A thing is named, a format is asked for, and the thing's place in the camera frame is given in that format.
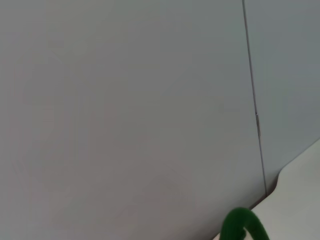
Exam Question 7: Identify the beige paper bag green handles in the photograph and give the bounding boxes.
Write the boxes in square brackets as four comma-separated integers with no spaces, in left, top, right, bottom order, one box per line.
[212,207,271,240]

